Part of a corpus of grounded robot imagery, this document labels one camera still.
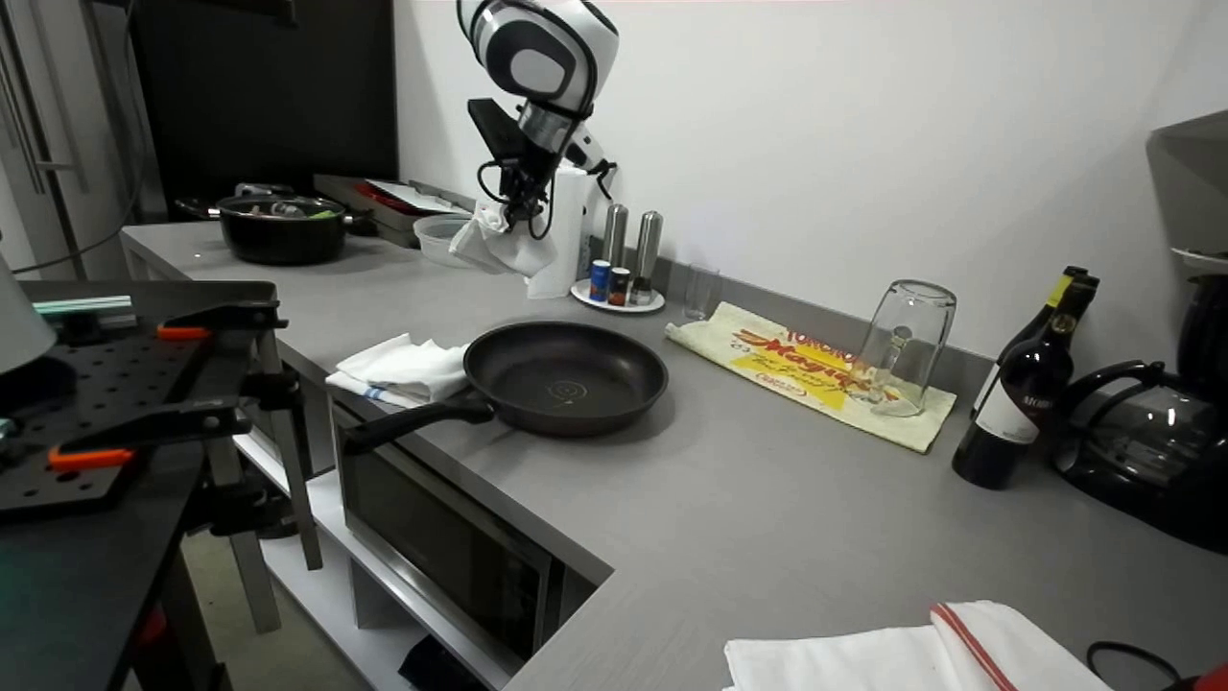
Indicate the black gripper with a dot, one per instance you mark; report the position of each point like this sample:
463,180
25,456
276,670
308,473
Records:
530,175

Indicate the white towel with blue stripes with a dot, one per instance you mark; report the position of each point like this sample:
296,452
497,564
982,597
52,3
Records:
495,244

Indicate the black frying pan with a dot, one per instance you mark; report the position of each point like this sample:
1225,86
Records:
571,374

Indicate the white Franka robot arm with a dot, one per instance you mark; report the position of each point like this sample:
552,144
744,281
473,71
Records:
544,46

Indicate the white paper towel roll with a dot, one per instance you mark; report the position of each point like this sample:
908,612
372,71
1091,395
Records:
571,235

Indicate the folded plain white towel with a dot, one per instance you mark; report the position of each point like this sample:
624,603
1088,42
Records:
404,371

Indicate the yellow printed tea towel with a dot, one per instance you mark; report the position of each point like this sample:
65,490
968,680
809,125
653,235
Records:
768,367

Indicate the white towel with red stripe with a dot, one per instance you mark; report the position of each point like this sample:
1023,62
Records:
885,656

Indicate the black power plug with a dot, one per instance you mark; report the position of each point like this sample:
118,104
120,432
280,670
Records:
607,180

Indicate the silver shaker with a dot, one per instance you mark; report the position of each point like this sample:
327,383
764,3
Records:
615,232
649,244

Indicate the clear plastic container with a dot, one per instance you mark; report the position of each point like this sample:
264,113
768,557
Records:
437,235

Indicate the small blue bottle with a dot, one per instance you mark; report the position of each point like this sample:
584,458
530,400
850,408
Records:
602,277

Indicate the small dark bottle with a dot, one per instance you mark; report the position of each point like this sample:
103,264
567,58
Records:
620,285

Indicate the dark box with red print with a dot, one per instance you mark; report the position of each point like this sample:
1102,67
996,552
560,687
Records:
386,204

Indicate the small white plate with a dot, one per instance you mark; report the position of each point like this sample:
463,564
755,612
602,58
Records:
645,305

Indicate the small clear glass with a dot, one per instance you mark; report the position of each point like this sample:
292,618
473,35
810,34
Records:
698,300

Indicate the black cooking pot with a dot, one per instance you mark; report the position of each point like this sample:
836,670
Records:
282,232

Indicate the black backdrop panel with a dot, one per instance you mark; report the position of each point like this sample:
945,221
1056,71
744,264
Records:
255,92

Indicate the black microwave oven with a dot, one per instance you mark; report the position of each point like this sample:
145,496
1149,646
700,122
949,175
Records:
437,538

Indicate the clear glass mug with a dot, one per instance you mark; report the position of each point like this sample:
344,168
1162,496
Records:
908,346

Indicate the white under-counter shelf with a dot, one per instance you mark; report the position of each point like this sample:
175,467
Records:
319,579

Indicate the black perforated mounting board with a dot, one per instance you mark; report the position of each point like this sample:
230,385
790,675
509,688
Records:
118,385

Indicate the dark wine bottle white label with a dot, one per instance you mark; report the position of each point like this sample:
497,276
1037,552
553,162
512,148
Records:
1010,408

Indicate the wine bottle with yellow cap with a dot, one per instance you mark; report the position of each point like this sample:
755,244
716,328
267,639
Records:
1056,294

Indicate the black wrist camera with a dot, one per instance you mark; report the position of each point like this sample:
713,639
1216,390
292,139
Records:
495,129

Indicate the aluminium rail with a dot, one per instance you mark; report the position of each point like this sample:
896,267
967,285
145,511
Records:
81,305

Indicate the white wall cabinet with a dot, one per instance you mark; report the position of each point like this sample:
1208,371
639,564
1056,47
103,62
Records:
1197,180

